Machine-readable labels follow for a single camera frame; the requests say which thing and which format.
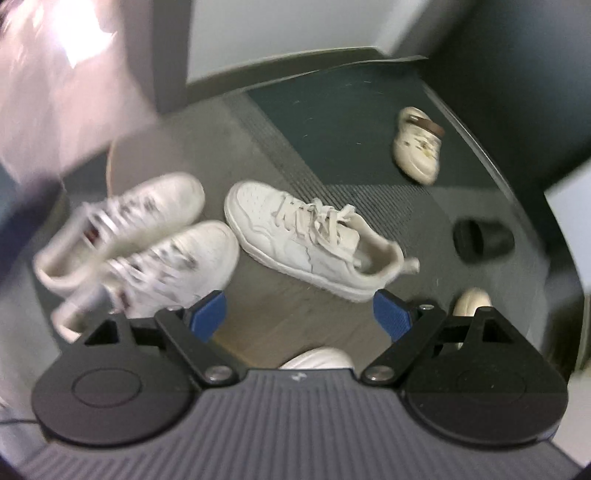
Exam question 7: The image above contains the cream clog with brown strap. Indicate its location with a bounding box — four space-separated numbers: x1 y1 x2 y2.
450 288 492 352
392 106 446 185

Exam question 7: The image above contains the dark grey door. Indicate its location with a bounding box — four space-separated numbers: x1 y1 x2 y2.
425 0 591 195

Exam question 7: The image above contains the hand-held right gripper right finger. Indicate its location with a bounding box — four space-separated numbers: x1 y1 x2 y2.
360 290 515 386

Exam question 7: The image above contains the black slide sandal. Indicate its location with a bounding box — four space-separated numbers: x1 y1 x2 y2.
452 219 515 265

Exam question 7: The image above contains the cream lace-up sneaker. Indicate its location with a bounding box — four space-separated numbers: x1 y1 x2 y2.
224 181 421 303
279 347 355 371

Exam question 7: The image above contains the grey striped doormat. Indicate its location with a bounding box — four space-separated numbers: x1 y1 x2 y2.
226 92 532 296

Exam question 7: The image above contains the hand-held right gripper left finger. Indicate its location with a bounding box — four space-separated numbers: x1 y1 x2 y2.
83 290 237 386

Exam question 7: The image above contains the white sneaker with patterned laces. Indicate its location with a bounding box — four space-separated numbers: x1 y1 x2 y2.
33 173 206 296
51 220 241 344

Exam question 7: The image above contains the dark green mat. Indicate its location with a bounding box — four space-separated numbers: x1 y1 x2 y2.
245 55 509 190

